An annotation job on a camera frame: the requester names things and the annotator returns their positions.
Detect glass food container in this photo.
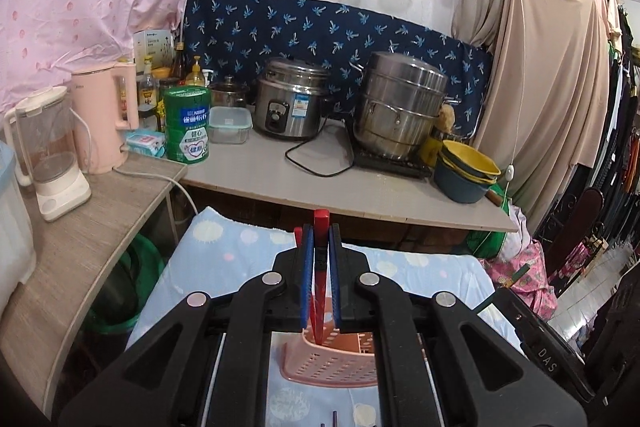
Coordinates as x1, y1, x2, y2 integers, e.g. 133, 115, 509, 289
207, 106, 254, 144

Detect pink electric kettle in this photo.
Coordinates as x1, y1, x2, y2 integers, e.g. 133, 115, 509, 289
70, 61, 140, 176

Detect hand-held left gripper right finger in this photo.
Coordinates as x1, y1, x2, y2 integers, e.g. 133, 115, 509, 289
327, 223, 588, 427

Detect white container with blue lid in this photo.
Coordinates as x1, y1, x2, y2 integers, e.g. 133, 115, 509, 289
0, 139, 39, 314

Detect steel rice cooker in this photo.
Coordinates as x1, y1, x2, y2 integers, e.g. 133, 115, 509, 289
253, 57, 332, 140

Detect dark blue bowl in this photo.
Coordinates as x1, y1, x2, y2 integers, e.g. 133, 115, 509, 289
433, 157, 495, 204

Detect dark wooden chair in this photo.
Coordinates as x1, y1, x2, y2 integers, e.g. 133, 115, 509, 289
542, 187, 608, 288

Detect navy floral cloth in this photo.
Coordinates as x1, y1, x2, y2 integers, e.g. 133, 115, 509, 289
180, 0, 496, 144

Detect light blue printed tablecloth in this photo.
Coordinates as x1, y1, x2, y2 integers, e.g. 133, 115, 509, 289
125, 206, 526, 427

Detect white glass blender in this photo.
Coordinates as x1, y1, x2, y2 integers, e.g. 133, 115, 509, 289
4, 87, 93, 223

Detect brown loofah sponge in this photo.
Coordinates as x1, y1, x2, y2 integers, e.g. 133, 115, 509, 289
436, 104, 457, 132

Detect black induction cooker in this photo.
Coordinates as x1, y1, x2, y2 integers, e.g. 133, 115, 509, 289
349, 149, 434, 180

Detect white carton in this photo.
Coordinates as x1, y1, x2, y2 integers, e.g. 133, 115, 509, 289
132, 29, 174, 72

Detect pink perforated utensil holder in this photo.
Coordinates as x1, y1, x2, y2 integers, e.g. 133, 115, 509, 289
279, 327, 377, 389

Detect green tin can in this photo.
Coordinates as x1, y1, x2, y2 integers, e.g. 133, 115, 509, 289
163, 86, 212, 166

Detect hanging clothes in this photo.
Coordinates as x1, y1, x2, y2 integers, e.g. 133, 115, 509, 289
517, 0, 640, 258

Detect clear seasoning bottle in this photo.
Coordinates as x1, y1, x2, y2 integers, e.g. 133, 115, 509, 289
137, 58, 160, 130

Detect wet wipes packet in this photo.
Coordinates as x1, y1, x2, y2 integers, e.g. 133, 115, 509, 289
124, 130, 167, 158

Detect small pot with glass lid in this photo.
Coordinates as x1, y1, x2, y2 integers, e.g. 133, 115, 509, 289
208, 76, 250, 109

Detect pink floral cloth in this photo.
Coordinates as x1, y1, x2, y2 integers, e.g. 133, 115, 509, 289
484, 241, 559, 324

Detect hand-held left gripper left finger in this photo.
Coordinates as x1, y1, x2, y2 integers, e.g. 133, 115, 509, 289
59, 223, 317, 427

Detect steel steamer pot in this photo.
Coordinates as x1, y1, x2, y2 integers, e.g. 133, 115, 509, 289
352, 51, 461, 162

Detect black power cable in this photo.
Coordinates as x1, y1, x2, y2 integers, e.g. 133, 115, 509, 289
285, 116, 357, 178

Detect beige curtain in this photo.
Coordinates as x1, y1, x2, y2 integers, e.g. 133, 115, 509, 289
452, 0, 615, 230

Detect yellow pump bottle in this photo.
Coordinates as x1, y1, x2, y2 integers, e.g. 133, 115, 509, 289
185, 55, 207, 88

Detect dark sauce bottle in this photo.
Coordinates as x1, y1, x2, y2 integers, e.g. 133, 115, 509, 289
169, 42, 187, 80

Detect white kettle cable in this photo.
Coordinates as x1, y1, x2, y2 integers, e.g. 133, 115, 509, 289
112, 163, 199, 224

